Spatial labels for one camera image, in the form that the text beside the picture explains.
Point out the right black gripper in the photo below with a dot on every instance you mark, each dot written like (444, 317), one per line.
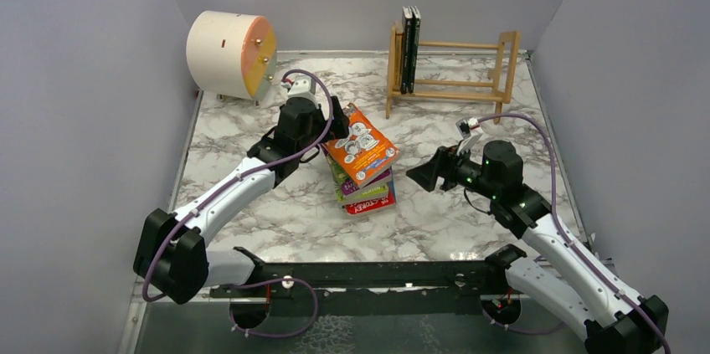
(441, 169)

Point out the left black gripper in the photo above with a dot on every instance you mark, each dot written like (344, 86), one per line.
(331, 120)

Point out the green treehouse book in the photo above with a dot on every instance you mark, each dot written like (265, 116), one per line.
(360, 193)

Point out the orange treehouse book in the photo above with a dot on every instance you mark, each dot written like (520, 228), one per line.
(365, 152)

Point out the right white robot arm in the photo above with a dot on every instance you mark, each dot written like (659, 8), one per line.
(607, 314)

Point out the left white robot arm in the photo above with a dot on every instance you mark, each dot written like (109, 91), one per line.
(172, 252)

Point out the purple treehouse book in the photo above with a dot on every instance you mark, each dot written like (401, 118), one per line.
(355, 185)

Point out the red treehouse book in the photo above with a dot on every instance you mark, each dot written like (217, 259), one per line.
(370, 206)

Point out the cream round drawer cabinet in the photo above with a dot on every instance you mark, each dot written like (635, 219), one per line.
(232, 54)

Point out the wooden book rack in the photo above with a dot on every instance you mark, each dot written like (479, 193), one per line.
(496, 87)

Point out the black book left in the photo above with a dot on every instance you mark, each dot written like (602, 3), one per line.
(407, 22)

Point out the black book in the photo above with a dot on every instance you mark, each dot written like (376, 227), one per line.
(415, 31)
(407, 22)

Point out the black book right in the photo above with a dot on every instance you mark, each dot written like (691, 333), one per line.
(415, 31)

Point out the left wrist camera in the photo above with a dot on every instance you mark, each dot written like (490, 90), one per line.
(301, 91)

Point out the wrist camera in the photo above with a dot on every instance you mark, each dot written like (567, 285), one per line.
(301, 91)
(471, 132)

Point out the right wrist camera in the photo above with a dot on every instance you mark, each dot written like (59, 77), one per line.
(471, 132)

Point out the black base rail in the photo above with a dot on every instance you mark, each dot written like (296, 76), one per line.
(467, 288)

